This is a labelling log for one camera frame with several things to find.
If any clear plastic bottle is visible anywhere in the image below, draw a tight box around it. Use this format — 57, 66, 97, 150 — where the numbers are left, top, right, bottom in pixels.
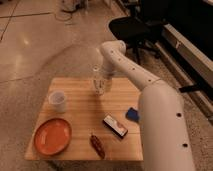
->
93, 66, 104, 95

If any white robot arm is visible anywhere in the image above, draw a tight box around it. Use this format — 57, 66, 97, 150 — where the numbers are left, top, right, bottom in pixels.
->
100, 40, 196, 171

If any blue sponge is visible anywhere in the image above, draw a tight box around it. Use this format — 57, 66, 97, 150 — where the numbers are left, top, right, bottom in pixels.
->
125, 107, 139, 123

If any black rectangular box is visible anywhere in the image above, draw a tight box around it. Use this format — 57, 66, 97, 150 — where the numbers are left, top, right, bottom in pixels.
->
103, 115, 128, 138

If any translucent plastic cup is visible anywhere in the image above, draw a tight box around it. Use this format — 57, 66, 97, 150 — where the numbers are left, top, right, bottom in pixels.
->
48, 91, 66, 113

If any wooden folding table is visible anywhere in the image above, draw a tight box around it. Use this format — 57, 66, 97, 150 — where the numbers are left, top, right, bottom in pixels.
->
25, 78, 143, 162

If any black office chair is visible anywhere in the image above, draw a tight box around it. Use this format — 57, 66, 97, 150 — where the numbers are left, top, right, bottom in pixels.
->
108, 0, 171, 63

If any red chili pepper toy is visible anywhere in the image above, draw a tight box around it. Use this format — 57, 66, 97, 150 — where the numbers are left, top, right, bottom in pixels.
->
90, 135, 105, 159

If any orange plate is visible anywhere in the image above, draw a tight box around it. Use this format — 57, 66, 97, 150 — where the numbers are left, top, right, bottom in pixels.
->
33, 118, 72, 156

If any floor cables bundle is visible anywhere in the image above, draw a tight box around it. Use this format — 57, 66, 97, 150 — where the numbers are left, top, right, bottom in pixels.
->
54, 0, 88, 25

